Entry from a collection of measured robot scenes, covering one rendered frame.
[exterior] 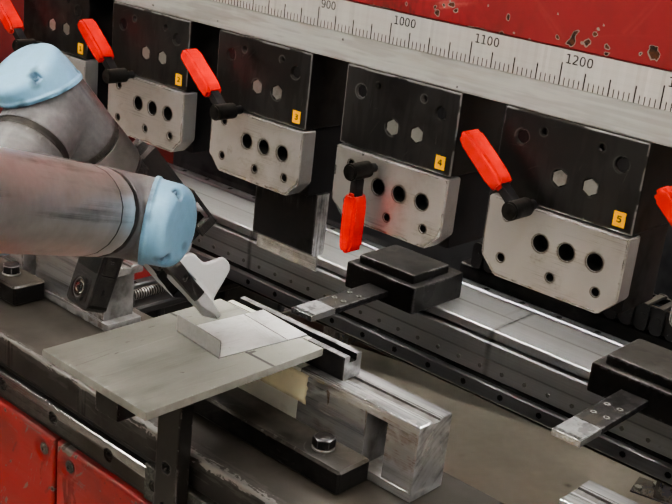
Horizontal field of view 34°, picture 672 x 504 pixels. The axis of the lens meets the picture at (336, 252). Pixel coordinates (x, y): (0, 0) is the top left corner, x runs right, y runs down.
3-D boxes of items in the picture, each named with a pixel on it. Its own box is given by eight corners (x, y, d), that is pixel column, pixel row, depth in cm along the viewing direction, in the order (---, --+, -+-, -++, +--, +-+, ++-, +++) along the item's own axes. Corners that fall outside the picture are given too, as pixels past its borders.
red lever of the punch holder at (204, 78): (181, 46, 127) (221, 114, 124) (208, 44, 130) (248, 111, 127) (174, 56, 128) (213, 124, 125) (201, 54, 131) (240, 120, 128)
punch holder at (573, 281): (477, 269, 109) (504, 105, 104) (525, 253, 115) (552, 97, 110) (613, 320, 100) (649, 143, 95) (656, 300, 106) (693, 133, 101)
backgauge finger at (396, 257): (266, 310, 143) (269, 274, 141) (394, 270, 161) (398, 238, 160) (335, 343, 135) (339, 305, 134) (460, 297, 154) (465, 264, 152)
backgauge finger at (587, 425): (514, 428, 119) (522, 387, 118) (630, 366, 138) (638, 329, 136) (613, 475, 112) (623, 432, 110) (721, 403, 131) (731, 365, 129)
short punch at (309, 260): (251, 247, 136) (257, 173, 133) (262, 244, 138) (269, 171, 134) (309, 273, 130) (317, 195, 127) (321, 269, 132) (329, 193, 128)
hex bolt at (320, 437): (306, 446, 127) (308, 434, 126) (322, 439, 129) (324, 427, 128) (323, 456, 125) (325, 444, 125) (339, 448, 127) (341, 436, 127)
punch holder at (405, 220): (329, 212, 121) (345, 63, 116) (379, 201, 128) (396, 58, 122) (437, 254, 112) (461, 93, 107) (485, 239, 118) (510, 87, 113)
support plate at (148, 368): (42, 357, 122) (42, 349, 122) (219, 305, 141) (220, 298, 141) (145, 421, 111) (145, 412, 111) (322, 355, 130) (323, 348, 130)
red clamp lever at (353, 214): (333, 251, 117) (343, 161, 113) (359, 244, 119) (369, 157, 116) (346, 256, 115) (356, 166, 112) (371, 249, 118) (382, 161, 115)
